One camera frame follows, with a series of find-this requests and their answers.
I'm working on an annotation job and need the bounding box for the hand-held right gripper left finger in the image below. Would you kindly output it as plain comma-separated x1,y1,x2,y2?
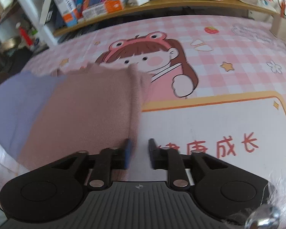
51,138,133,189

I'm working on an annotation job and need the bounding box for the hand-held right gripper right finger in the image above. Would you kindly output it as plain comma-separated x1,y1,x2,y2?
148,138,231,189

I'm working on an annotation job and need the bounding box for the purple and tan sweater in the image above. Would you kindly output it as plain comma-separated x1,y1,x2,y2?
0,63,150,179

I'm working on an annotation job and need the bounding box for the pink checked printed table mat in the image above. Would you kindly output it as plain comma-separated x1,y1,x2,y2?
0,14,286,196

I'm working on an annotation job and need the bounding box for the round metal clasp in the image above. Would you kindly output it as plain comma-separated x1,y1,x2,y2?
245,205,281,229

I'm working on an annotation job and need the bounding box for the black cloth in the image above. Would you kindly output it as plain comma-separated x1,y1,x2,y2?
0,45,50,89

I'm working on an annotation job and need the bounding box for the flat orange and white box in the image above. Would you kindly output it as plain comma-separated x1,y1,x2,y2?
82,0,126,21

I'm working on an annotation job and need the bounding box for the wooden shelf board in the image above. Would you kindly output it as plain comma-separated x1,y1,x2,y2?
53,0,278,37

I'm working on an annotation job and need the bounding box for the tall orange and white box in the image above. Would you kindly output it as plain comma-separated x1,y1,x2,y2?
54,0,79,28

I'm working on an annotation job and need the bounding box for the brass bowl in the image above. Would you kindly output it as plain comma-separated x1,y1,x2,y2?
0,36,21,50

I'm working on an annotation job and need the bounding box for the thick white-edged book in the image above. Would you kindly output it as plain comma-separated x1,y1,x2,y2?
39,0,59,25

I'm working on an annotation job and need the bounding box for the wooden pen holder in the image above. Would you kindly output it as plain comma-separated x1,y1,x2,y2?
270,14,286,37

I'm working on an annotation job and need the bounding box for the white shelf post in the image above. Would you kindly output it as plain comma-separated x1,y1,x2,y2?
8,0,59,46

